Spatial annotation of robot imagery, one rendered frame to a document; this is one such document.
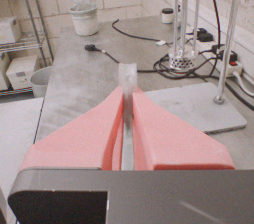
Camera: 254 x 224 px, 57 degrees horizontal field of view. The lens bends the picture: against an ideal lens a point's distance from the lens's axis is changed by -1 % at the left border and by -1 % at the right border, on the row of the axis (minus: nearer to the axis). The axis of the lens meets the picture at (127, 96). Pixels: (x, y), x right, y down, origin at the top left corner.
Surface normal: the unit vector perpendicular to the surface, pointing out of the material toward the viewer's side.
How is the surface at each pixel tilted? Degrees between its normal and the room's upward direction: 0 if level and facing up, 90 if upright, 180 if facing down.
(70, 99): 0
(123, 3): 90
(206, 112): 0
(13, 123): 0
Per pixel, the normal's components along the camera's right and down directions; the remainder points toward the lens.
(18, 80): 0.19, 0.55
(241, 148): -0.07, -0.82
